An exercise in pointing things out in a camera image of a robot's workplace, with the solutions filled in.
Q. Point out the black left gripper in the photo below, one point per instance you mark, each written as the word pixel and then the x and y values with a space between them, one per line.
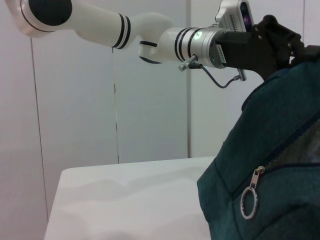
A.
pixel 257 52

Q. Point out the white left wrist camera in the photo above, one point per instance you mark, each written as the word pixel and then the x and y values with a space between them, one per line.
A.
pixel 232 15

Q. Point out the dark teal lunch bag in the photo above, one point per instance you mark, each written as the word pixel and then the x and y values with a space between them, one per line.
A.
pixel 275 150

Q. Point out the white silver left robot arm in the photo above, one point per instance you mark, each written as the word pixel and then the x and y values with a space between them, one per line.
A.
pixel 100 22

